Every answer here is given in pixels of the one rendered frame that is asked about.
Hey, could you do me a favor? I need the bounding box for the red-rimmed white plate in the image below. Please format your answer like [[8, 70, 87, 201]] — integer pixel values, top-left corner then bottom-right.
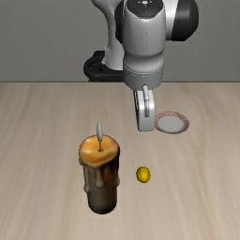
[[154, 110, 190, 135]]

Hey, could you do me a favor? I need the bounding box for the yellow lemon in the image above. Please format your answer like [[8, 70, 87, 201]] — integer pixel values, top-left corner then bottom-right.
[[135, 166, 152, 184]]

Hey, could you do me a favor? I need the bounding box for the brown dripping candle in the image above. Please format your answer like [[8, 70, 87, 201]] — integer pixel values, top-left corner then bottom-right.
[[78, 121, 121, 216]]

